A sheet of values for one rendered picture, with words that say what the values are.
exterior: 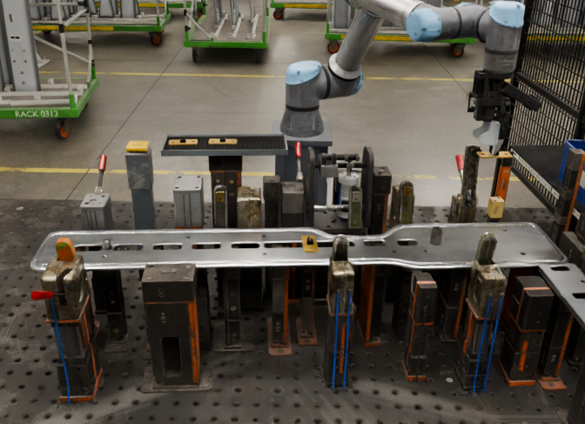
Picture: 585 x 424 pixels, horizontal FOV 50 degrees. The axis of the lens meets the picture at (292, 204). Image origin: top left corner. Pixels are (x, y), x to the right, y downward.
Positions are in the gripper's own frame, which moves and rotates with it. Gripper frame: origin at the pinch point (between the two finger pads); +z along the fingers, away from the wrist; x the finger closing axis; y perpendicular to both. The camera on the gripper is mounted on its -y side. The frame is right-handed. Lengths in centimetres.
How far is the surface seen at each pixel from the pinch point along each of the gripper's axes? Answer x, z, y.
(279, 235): -5, 26, 55
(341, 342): 21, 42, 40
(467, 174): -14.0, 13.2, 1.0
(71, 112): -350, 100, 205
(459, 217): -13.1, 26.3, 2.0
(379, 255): 6.5, 26.3, 29.0
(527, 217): -70, 58, -47
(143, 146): -32, 9, 93
